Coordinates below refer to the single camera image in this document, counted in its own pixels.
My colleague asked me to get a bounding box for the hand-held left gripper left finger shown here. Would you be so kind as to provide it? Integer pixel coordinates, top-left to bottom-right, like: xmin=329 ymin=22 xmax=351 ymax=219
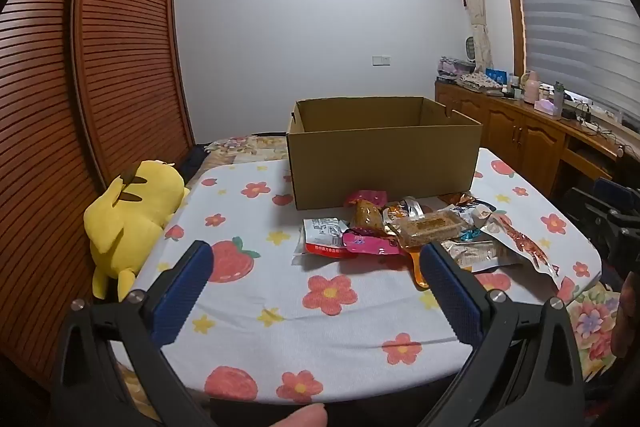
xmin=50 ymin=239 xmax=216 ymax=427

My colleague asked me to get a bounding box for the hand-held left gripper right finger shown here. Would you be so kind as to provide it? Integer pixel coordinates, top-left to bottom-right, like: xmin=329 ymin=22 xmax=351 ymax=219
xmin=419 ymin=241 xmax=588 ymax=427

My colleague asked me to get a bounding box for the silver orange pouch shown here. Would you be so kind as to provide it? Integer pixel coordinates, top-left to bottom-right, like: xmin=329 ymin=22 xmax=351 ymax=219
xmin=407 ymin=239 xmax=523 ymax=292

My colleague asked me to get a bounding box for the white blue snack packet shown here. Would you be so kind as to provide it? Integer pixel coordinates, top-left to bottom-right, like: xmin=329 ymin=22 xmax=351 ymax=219
xmin=447 ymin=202 xmax=498 ymax=230

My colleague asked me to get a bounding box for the brown cardboard box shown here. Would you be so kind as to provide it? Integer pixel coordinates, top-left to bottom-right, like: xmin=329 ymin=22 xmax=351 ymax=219
xmin=286 ymin=96 xmax=483 ymax=210

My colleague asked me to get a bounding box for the person's left hand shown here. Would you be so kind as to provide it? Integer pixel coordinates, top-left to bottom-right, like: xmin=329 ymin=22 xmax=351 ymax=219
xmin=277 ymin=404 xmax=329 ymax=427

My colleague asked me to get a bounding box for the clear biscuit tray packet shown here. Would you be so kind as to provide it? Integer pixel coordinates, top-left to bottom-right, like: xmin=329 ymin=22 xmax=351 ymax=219
xmin=390 ymin=212 xmax=463 ymax=250

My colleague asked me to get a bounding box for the gold foil snack wrapper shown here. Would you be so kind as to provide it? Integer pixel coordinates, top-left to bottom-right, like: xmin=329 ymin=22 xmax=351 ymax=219
xmin=480 ymin=212 xmax=576 ymax=290

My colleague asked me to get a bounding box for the yellow plush toy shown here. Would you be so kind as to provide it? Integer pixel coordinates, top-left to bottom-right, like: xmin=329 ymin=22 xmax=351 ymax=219
xmin=82 ymin=159 xmax=191 ymax=303

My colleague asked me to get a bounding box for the pink snack packet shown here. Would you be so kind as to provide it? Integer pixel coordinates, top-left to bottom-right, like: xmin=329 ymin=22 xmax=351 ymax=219
xmin=342 ymin=229 xmax=408 ymax=257

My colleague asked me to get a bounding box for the flower strawberry print blanket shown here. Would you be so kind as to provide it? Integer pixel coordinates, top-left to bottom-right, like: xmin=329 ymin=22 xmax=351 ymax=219
xmin=107 ymin=147 xmax=603 ymax=405

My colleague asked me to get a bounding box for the orange snack packet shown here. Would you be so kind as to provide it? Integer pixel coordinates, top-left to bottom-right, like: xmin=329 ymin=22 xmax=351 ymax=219
xmin=382 ymin=199 xmax=426 ymax=233

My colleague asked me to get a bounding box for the floral bed quilt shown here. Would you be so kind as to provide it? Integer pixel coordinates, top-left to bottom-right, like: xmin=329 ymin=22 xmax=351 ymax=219
xmin=202 ymin=134 xmax=621 ymax=383

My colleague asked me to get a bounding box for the pink-topped brown snack packet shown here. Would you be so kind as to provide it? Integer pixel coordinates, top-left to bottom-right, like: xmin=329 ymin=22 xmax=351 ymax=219
xmin=345 ymin=189 xmax=388 ymax=238

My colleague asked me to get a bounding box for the wooden sideboard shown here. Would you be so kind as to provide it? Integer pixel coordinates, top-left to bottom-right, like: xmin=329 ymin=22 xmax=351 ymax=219
xmin=434 ymin=77 xmax=640 ymax=198

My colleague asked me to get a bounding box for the pink tissue box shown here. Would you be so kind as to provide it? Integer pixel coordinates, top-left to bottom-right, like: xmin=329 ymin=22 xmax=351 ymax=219
xmin=534 ymin=99 xmax=563 ymax=120

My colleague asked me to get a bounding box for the dark cloth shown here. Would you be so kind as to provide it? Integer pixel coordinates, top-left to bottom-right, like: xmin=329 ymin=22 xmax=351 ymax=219
xmin=177 ymin=142 xmax=211 ymax=182

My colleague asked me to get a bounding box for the white red snack packet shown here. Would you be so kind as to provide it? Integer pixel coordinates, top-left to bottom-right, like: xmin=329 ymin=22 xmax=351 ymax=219
xmin=291 ymin=217 xmax=353 ymax=265

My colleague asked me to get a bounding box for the pink bottle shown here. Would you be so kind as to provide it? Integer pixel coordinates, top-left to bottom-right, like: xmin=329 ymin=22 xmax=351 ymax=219
xmin=524 ymin=71 xmax=541 ymax=104

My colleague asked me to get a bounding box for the folded patterned cloth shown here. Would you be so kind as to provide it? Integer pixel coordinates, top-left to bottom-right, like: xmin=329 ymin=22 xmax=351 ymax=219
xmin=460 ymin=72 xmax=503 ymax=94

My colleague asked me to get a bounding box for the grey striped window blind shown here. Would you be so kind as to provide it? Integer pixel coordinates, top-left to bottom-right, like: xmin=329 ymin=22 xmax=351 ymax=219
xmin=505 ymin=0 xmax=640 ymax=118

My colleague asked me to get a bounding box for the purple patterned bag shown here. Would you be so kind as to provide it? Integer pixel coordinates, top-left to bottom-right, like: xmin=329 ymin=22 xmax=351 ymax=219
xmin=437 ymin=56 xmax=476 ymax=82

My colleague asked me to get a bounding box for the wooden louvered wardrobe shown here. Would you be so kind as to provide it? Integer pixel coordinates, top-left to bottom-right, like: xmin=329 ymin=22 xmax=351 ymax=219
xmin=0 ymin=0 xmax=196 ymax=388

